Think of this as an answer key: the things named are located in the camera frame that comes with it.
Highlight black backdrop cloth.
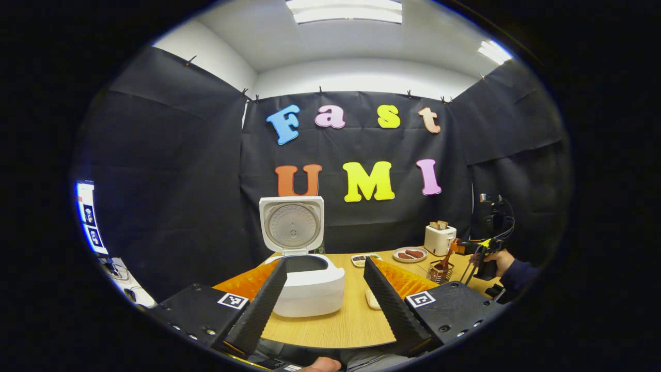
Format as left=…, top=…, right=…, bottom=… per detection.
left=72, top=45, right=571, bottom=305

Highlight white rice cooker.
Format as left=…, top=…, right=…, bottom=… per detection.
left=258, top=196, right=345, bottom=318

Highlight large ceiling light panel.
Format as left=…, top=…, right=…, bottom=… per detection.
left=286, top=0, right=403, bottom=25

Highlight white side desk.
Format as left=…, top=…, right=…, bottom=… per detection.
left=98, top=256, right=157, bottom=309

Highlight wooden spoon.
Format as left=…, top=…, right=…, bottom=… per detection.
left=436, top=242, right=460, bottom=272

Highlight metal wire chopstick holder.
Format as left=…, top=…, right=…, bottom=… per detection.
left=428, top=260, right=455, bottom=284

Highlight person's trousers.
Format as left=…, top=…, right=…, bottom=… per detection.
left=256, top=338, right=414, bottom=371

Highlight computer monitor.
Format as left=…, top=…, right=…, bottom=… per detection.
left=76, top=181, right=109, bottom=255

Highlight white round plate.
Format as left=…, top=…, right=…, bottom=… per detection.
left=392, top=247, right=428, bottom=263

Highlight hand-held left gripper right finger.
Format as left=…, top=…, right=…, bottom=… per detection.
left=363, top=257, right=507, bottom=357

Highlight white toaster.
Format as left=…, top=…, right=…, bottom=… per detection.
left=424, top=224, right=458, bottom=257

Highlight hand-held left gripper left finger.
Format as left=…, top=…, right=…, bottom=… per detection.
left=150, top=258, right=288, bottom=357

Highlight small ceiling light panel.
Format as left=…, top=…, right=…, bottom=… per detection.
left=478, top=40, right=513, bottom=65

